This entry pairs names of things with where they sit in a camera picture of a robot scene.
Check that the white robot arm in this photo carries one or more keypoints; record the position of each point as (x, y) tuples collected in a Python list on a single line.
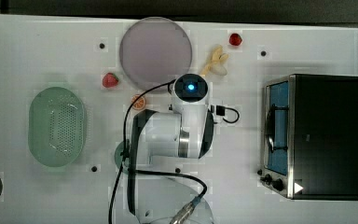
[(186, 132)]

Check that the black toaster oven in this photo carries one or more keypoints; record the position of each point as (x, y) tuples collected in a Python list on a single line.
[(310, 137)]

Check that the orange slice toy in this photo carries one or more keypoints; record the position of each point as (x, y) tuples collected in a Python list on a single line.
[(138, 102)]

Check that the peeled banana toy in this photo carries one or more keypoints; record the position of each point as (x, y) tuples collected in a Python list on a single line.
[(215, 63)]

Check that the grey round plate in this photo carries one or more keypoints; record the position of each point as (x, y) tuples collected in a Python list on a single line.
[(154, 51)]

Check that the green measuring cup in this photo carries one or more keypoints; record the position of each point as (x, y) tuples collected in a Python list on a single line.
[(118, 159)]

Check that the large red strawberry toy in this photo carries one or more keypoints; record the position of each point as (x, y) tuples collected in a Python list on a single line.
[(110, 80)]

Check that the small red strawberry toy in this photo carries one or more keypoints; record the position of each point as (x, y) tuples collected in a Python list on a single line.
[(235, 40)]

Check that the green perforated colander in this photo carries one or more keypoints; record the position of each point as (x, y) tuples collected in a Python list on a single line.
[(57, 127)]

